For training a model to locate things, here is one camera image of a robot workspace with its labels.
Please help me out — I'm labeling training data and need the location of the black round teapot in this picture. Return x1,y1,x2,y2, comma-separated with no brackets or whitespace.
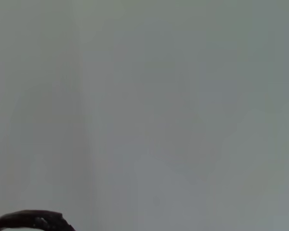
0,209,77,231

